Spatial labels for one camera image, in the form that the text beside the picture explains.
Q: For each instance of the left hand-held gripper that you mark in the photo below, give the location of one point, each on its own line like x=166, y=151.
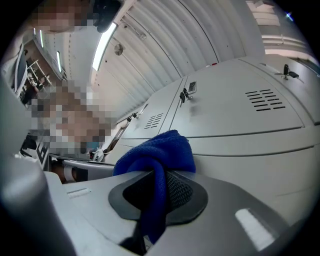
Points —
x=42, y=155

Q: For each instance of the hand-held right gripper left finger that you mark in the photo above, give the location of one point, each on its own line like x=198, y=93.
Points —
x=95, y=207

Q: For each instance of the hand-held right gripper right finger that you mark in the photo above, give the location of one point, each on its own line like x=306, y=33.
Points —
x=215, y=225

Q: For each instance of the grey metal locker door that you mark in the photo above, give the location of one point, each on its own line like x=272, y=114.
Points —
x=250, y=170

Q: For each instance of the blue cleaning cloth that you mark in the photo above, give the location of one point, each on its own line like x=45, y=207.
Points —
x=160, y=150

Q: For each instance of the grey metal locker cabinet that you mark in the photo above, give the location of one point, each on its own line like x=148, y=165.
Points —
x=225, y=112

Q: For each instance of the black key bunch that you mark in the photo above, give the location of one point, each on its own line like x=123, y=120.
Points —
x=132, y=117

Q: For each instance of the long ceiling light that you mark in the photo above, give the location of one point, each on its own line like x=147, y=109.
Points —
x=103, y=47

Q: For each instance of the round ceiling detector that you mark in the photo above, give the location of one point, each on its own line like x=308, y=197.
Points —
x=118, y=49

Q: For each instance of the person's head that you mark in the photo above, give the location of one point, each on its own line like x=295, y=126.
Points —
x=62, y=15

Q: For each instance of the black head camera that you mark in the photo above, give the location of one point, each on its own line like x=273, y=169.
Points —
x=107, y=15

